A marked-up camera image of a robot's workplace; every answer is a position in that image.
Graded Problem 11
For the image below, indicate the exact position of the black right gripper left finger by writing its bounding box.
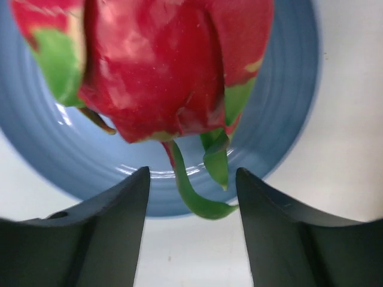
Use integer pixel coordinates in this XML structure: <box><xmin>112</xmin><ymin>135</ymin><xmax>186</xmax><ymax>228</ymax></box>
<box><xmin>1</xmin><ymin>167</ymin><xmax>149</xmax><ymax>286</ymax></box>

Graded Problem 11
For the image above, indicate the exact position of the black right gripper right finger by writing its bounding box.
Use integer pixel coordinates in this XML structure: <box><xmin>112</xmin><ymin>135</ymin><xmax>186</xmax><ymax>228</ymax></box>
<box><xmin>236</xmin><ymin>168</ymin><xmax>382</xmax><ymax>287</ymax></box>

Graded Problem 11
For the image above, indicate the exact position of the red fake dragon fruit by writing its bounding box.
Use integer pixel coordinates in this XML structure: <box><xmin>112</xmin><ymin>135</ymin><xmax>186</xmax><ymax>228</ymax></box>
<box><xmin>9</xmin><ymin>1</ymin><xmax>274</xmax><ymax>220</ymax></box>

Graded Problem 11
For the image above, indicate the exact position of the blue plate with bear print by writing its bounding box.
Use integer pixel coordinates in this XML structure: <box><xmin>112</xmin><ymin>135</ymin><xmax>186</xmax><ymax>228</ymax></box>
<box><xmin>1</xmin><ymin>1</ymin><xmax>321</xmax><ymax>218</ymax></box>

